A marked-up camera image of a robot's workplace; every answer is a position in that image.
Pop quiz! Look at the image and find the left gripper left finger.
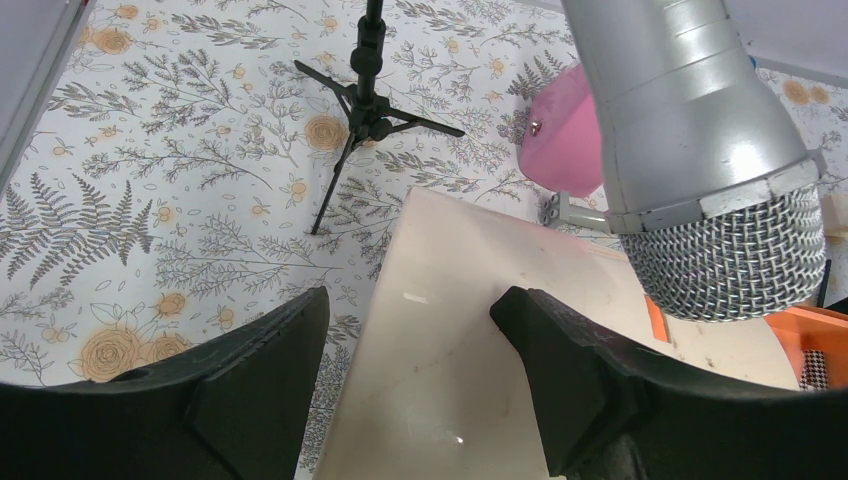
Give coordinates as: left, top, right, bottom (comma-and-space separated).
1, 287, 330, 479

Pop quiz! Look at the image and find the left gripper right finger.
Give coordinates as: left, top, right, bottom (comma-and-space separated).
490, 287, 847, 479

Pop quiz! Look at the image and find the cream round drawer organizer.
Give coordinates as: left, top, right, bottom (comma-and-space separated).
311, 186, 848, 480

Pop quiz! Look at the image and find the grey microphone on stand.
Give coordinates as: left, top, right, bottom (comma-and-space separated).
293, 0, 829, 325

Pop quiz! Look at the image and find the pink cone bottle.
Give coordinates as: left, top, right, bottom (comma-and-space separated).
518, 63, 603, 198

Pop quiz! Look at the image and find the beige lego brick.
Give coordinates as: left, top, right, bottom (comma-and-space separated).
821, 193, 848, 239

